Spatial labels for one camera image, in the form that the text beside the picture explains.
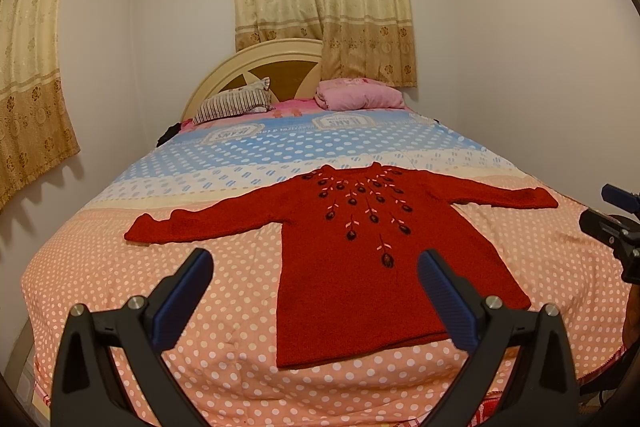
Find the red knitted embroidered sweater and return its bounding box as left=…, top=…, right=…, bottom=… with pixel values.
left=125, top=164, right=558, bottom=369

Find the pink bed sheet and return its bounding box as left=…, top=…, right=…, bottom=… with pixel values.
left=180, top=98, right=323, bottom=133

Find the striped pillow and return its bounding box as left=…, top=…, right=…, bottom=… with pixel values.
left=192, top=77, right=271, bottom=124

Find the cream wooden headboard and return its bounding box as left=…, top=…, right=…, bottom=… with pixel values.
left=181, top=38, right=322, bottom=121

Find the beige side window curtain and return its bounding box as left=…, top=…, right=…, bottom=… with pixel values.
left=0, top=0, right=80, bottom=205

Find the dark object beside bed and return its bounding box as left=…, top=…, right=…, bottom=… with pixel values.
left=156, top=122, right=181, bottom=147

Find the beige window curtain right panel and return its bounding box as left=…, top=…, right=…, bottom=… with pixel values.
left=321, top=0, right=418, bottom=88

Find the pink pillow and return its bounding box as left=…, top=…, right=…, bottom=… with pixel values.
left=314, top=77, right=405, bottom=112

